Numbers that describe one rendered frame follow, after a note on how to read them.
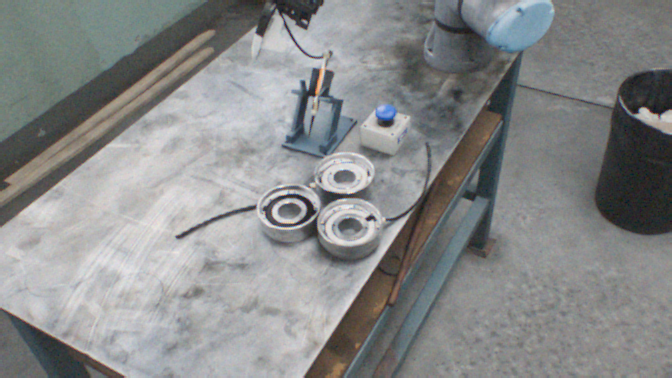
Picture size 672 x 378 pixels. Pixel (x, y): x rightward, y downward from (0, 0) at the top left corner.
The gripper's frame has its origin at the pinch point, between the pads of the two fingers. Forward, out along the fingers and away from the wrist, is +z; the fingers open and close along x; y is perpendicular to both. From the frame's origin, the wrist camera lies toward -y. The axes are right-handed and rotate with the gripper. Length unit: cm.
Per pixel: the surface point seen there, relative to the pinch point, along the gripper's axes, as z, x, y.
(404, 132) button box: 3.5, -3.1, 30.7
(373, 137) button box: 4.5, -6.8, 25.9
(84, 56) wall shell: 131, 62, -85
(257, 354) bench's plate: 1, -54, 24
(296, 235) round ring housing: 2.7, -33.2, 21.4
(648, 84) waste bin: 39, 87, 97
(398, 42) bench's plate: 15.6, 29.9, 22.2
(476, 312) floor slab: 76, 9, 79
